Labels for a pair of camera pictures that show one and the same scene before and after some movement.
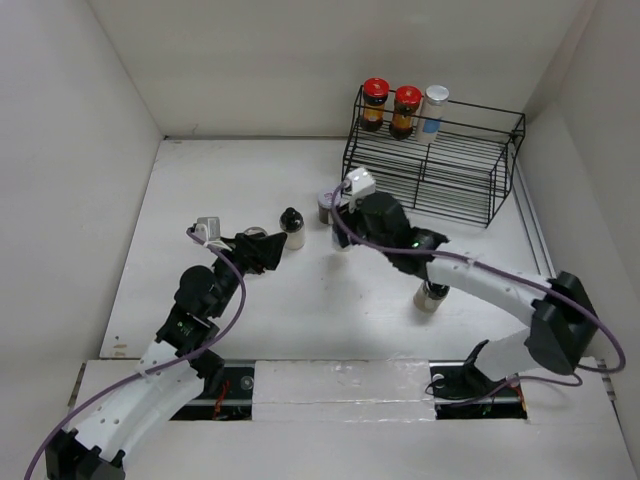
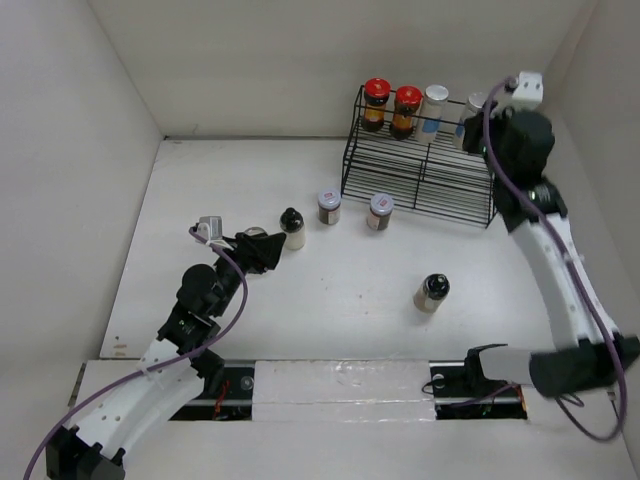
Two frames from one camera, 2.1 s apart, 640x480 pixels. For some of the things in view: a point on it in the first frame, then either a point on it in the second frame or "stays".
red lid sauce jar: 407,99 stays
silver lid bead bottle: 435,102 stays
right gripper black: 359,210 -> 474,126
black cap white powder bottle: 292,223 stays
